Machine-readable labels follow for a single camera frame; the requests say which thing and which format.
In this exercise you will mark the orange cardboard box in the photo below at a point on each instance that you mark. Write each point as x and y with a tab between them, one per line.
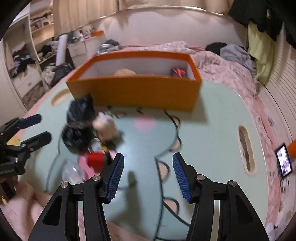
153	87

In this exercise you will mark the white roll tube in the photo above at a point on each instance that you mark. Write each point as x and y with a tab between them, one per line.
61	51

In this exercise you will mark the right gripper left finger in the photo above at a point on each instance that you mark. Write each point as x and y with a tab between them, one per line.
59	219

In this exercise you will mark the black lace cloth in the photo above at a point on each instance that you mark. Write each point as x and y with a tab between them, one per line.
78	131

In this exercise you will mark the mint cartoon lap table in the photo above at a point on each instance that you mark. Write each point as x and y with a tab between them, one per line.
218	138

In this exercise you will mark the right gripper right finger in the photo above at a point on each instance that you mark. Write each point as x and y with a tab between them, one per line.
238	219

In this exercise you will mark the green hanging garment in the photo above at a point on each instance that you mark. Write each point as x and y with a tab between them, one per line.
261	48

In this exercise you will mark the beige curtain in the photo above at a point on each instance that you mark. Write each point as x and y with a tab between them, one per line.
69	15

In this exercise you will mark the clear egg capsule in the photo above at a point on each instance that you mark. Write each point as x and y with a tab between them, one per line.
72	173

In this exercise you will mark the pink floral blanket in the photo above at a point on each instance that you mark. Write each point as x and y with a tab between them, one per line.
238	78

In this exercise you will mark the cartoon figure toy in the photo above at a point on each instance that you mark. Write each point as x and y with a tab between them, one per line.
105	127

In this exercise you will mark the smartphone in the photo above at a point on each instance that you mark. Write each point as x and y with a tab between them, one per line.
283	161

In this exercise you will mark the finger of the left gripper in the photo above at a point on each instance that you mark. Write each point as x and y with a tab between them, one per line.
28	121
34	143

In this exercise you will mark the brown plush toy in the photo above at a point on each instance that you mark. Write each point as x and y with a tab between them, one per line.
124	72

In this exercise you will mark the black square box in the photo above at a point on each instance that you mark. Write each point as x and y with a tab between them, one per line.
178	72

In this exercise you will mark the grey clothes pile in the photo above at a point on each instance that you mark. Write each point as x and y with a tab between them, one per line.
235	53

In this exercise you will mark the white bedside drawer cabinet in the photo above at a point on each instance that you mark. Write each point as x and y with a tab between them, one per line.
82	51

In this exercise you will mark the red thread spool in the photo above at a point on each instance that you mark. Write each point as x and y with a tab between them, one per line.
96	160

